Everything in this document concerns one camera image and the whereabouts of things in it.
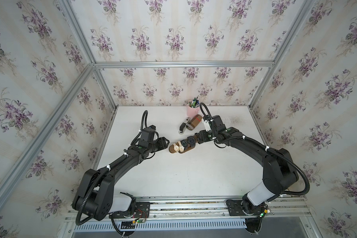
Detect wooden watch stand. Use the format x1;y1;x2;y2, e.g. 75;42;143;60
168;137;197;154

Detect beige watch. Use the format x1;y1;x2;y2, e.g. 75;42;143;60
178;141;184;152
173;142;180;152

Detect black analog watch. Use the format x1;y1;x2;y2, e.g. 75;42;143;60
181;140;189;149

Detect black sport watch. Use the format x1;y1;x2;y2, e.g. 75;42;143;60
187;136;196;148

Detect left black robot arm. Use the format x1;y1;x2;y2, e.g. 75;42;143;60
72;110;170;226

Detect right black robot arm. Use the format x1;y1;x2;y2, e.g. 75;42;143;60
196;103;310;217

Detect black and beige stapler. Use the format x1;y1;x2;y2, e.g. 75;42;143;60
178;117;190;134

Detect pink pen bucket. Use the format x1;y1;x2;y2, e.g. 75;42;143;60
186;105;199;118

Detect pens in bucket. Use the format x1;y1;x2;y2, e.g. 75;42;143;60
187;97;200;108

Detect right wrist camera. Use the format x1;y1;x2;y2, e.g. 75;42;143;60
202;119;211;131

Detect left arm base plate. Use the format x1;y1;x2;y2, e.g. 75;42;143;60
111;202;151;220

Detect aluminium mounting rail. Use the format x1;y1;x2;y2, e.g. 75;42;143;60
58;196;320;238

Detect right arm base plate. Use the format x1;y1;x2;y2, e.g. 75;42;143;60
226;199;268;217

